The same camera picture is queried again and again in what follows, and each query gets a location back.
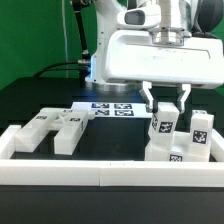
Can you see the white fence wall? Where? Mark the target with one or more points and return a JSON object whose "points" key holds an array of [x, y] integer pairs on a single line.
{"points": [[7, 145], [111, 173], [217, 146]]}

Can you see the white right fence wall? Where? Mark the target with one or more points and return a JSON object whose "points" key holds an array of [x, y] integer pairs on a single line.
{"points": [[217, 146]]}

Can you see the white left fence wall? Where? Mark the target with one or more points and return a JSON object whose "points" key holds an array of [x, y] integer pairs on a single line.
{"points": [[7, 145]]}

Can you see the small tagged cube right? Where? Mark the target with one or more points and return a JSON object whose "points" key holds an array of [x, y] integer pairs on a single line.
{"points": [[198, 112]]}

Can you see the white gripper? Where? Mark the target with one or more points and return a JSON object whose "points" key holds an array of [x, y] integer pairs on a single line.
{"points": [[154, 48]]}

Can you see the white front fence wall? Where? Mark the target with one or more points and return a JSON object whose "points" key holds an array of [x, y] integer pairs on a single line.
{"points": [[111, 173]]}

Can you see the white tag base sheet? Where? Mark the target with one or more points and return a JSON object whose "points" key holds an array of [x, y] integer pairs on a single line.
{"points": [[105, 109]]}

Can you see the white chair back frame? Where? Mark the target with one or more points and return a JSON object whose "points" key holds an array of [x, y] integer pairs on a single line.
{"points": [[69, 124]]}

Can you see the white chair seat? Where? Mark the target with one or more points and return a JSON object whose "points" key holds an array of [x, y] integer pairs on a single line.
{"points": [[177, 153]]}

